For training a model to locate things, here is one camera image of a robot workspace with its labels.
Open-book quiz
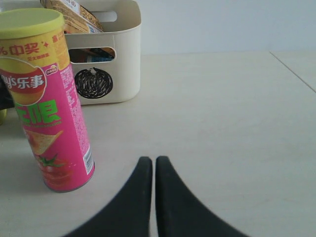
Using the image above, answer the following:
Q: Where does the right cream plastic bin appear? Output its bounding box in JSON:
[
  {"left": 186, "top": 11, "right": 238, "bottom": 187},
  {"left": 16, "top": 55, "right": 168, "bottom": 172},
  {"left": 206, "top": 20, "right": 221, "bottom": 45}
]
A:
[{"left": 65, "top": 0, "right": 142, "bottom": 105}]

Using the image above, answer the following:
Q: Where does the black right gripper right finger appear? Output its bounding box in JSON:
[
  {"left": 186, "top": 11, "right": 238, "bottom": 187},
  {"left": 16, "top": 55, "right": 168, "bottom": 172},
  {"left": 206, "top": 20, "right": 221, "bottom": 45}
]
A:
[{"left": 155, "top": 156, "right": 246, "bottom": 237}]

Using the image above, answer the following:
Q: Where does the blue instant noodle bag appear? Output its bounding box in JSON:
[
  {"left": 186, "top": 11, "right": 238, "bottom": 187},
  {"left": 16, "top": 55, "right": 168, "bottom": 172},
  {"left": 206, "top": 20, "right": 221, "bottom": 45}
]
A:
[{"left": 69, "top": 47, "right": 116, "bottom": 63}]

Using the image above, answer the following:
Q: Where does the orange instant noodle bag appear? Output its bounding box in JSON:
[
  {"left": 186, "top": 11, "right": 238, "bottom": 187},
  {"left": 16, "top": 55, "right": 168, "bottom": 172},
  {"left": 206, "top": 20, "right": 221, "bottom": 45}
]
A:
[{"left": 40, "top": 0, "right": 103, "bottom": 34}]

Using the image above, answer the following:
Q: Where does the pink Lays chips can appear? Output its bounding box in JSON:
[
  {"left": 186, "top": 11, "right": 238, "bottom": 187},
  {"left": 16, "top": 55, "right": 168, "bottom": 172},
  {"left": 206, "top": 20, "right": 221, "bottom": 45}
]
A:
[{"left": 0, "top": 8, "right": 95, "bottom": 192}]

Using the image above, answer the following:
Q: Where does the yellow Lays chips can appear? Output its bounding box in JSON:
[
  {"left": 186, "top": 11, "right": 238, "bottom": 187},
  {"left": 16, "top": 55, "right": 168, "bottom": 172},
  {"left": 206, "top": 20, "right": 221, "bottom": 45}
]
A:
[{"left": 0, "top": 109, "right": 7, "bottom": 125}]

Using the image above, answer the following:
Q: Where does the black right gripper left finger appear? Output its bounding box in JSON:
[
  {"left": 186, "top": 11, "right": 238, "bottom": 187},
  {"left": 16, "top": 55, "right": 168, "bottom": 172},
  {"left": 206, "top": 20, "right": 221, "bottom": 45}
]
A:
[{"left": 65, "top": 157, "right": 153, "bottom": 237}]

